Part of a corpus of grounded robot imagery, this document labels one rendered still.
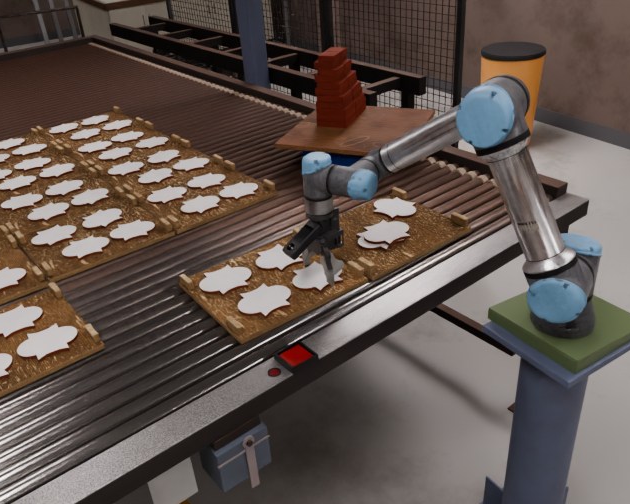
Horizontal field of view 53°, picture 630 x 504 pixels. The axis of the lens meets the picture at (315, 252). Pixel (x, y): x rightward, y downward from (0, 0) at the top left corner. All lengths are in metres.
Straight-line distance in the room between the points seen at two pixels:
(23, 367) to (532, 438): 1.31
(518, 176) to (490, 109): 0.15
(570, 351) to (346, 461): 1.17
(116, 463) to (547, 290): 0.95
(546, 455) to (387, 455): 0.80
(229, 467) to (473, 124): 0.91
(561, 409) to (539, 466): 0.22
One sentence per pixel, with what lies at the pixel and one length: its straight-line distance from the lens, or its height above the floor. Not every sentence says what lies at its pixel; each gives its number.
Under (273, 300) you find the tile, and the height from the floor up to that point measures 0.95.
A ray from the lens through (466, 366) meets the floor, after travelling 2.90.
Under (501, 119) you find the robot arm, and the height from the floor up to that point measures 1.46.
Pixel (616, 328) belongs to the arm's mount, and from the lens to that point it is 1.71.
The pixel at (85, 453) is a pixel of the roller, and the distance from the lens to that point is 1.42.
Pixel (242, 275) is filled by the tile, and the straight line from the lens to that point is 1.78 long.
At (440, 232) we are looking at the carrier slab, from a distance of 1.97.
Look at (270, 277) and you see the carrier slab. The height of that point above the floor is 0.94.
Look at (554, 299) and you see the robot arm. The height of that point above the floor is 1.09.
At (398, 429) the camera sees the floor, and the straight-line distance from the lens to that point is 2.61.
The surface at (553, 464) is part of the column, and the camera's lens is 1.92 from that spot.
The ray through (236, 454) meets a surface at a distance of 1.48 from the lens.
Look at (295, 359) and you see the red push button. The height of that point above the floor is 0.93.
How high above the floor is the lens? 1.89
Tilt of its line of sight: 31 degrees down
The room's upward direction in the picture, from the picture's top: 4 degrees counter-clockwise
